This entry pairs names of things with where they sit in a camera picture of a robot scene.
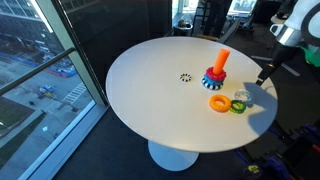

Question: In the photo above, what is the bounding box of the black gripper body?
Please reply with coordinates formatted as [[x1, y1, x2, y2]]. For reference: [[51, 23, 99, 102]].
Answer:
[[266, 42, 301, 72]]

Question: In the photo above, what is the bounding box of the clear plastic ring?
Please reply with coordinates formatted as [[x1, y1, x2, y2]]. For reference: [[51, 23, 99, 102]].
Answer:
[[233, 88, 254, 104]]

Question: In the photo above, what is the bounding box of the orange stacking rod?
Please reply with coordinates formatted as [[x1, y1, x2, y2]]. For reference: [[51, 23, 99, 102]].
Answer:
[[212, 48, 231, 76]]

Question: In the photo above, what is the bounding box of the wooden legged chair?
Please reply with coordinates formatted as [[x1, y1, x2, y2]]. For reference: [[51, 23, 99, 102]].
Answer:
[[196, 18, 242, 44]]

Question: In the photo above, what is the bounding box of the black equipment cart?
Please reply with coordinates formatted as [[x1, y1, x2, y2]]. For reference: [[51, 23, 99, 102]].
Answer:
[[233, 116, 320, 180]]

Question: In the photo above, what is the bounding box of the blue clamp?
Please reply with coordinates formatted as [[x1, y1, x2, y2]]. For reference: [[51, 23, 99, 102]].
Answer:
[[265, 154, 292, 180]]

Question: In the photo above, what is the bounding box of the dark round side table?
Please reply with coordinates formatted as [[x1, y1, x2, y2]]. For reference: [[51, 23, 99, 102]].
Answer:
[[173, 19, 194, 37]]

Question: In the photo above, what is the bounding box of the grey window railing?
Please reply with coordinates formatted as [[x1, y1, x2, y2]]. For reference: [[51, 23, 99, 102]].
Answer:
[[0, 47, 76, 96]]

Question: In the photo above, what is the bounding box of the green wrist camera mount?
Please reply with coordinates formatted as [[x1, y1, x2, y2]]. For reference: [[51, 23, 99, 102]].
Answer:
[[299, 44, 320, 68]]

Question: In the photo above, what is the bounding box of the green ridged ring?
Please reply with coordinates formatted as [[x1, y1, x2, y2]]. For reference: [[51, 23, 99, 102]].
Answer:
[[229, 99, 247, 115]]

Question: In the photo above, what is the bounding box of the black white striped base ring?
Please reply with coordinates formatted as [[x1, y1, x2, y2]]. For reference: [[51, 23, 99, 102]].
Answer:
[[201, 78, 224, 91]]

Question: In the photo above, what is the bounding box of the red ridged ring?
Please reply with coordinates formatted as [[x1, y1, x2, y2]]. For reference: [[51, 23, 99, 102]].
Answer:
[[205, 66, 227, 82]]

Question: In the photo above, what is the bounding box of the blue ridged ring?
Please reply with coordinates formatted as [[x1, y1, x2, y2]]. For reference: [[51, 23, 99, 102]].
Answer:
[[202, 74, 225, 86]]

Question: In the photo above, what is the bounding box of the orange ridged ring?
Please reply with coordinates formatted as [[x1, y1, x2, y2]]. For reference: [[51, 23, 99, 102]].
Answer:
[[209, 94, 232, 113]]

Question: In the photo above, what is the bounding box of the small black white ring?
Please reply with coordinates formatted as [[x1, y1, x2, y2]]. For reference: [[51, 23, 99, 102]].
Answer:
[[179, 73, 193, 83]]

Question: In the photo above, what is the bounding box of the white table pedestal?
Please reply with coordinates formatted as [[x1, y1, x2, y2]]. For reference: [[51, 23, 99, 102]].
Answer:
[[148, 139, 200, 172]]

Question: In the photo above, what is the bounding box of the grey window frame post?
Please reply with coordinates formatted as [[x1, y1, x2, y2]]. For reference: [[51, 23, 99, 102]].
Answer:
[[35, 0, 108, 106]]

